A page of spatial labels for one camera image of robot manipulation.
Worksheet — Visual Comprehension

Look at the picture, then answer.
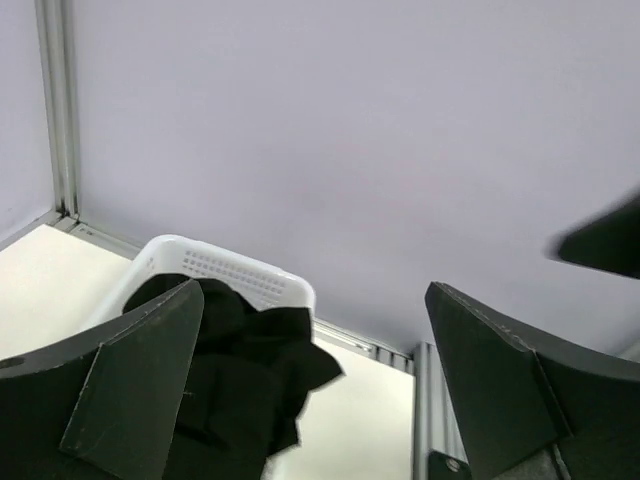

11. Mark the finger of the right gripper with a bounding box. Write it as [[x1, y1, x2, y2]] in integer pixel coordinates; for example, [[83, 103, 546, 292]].
[[549, 188, 639, 279]]

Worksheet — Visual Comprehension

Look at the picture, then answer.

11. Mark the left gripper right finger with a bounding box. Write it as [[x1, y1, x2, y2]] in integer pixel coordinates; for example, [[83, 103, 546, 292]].
[[425, 282, 639, 479]]

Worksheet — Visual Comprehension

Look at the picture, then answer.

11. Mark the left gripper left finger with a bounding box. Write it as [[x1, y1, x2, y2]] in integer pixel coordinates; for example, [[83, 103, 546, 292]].
[[1, 280, 204, 479]]

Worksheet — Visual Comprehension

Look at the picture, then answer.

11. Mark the black shirt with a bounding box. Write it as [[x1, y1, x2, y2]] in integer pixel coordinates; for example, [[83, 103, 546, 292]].
[[122, 272, 346, 480]]

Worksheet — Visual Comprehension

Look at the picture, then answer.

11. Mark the white perforated plastic basket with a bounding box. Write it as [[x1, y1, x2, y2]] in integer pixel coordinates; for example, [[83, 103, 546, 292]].
[[83, 235, 316, 328]]

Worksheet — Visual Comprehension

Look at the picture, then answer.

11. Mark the aluminium frame post right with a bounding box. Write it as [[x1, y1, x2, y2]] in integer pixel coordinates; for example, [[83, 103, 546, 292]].
[[35, 0, 80, 220]]

